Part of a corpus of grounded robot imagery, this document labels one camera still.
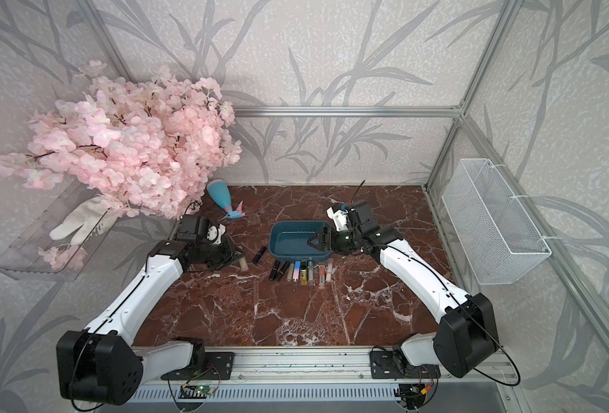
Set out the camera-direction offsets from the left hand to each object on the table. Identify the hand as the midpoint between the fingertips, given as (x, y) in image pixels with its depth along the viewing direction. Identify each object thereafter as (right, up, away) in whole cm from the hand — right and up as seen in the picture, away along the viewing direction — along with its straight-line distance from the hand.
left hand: (245, 253), depth 81 cm
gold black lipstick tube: (+18, -7, +13) cm, 23 cm away
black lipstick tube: (+1, -2, +18) cm, 18 cm away
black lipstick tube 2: (+7, -8, +13) cm, 17 cm away
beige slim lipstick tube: (+13, -9, +11) cm, 19 cm away
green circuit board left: (-11, -38, -9) cm, 40 cm away
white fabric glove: (-36, +12, -13) cm, 41 cm away
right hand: (+22, +4, -3) cm, 23 cm away
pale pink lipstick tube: (+27, -8, +13) cm, 31 cm away
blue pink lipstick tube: (+15, -10, +10) cm, 21 cm away
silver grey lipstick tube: (+20, -9, +11) cm, 25 cm away
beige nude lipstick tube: (0, -3, -2) cm, 4 cm away
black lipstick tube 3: (+10, -9, +12) cm, 18 cm away
